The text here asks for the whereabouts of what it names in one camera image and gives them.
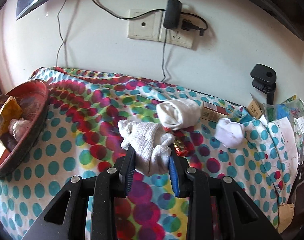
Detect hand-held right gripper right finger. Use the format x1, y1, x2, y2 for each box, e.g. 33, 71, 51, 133
168, 142, 282, 240

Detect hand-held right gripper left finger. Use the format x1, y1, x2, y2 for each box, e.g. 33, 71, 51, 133
22, 144, 136, 240

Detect white knit sock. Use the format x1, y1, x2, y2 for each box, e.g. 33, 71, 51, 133
117, 119, 175, 177

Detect red bowl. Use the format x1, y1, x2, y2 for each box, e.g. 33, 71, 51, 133
0, 79, 50, 179

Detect clear plastic bag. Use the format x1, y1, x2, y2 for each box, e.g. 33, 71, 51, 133
8, 118, 33, 141

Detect yellow snack bag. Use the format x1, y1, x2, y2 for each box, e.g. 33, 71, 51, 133
0, 96, 24, 137

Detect red candy wrapper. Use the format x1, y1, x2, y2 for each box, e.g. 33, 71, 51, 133
164, 127, 190, 156

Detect white rolled sock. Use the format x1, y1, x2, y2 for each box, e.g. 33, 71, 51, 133
155, 98, 202, 131

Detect polka-dot blanket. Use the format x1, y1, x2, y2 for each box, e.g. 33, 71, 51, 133
0, 66, 303, 240

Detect white balled sock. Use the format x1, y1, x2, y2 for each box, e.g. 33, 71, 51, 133
214, 118, 245, 148

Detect small red cardboard box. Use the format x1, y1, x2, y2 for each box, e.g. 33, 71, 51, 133
200, 101, 228, 123

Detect small brown cardboard box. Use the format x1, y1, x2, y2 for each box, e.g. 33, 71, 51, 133
246, 93, 265, 120

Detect beige crumpled paper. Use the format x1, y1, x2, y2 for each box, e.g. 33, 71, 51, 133
276, 202, 295, 233

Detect clear plastic bags pile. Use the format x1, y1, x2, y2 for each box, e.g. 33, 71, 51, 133
263, 94, 304, 162

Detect black angled plug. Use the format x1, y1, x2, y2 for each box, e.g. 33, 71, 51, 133
180, 17, 205, 37

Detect black power adapter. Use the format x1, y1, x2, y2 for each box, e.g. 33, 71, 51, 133
163, 0, 183, 30

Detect black adapter cable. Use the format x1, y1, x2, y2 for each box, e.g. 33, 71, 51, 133
161, 29, 169, 83

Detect black clamp mount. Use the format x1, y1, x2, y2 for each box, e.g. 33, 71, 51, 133
250, 63, 278, 105

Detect white power wall socket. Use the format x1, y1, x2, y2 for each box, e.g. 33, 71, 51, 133
158, 12, 194, 50

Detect thin black cable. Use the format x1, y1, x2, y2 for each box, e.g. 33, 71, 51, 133
56, 0, 73, 68

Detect white antenna wall socket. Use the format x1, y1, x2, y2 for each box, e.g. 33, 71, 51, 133
127, 8, 165, 41

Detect black plug cable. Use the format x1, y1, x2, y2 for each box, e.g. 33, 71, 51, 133
88, 0, 209, 34

